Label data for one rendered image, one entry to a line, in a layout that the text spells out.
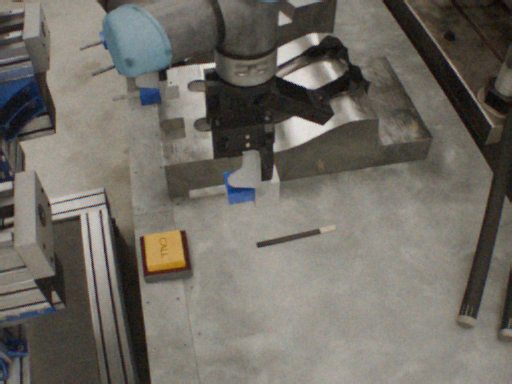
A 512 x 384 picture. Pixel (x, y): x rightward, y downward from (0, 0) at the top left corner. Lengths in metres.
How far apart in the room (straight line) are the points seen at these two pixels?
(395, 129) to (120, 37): 0.64
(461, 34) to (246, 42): 0.98
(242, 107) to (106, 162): 1.53
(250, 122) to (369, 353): 0.39
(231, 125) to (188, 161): 0.24
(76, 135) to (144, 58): 1.80
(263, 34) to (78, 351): 1.13
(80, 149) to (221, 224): 1.39
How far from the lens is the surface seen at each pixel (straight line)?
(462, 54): 1.42
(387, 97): 1.10
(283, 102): 0.68
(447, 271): 0.94
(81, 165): 2.19
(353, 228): 0.94
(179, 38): 0.54
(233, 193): 0.79
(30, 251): 0.76
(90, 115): 2.39
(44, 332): 1.58
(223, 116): 0.68
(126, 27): 0.53
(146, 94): 1.02
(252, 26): 0.58
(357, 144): 0.97
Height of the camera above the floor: 1.57
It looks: 51 degrees down
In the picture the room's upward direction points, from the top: straight up
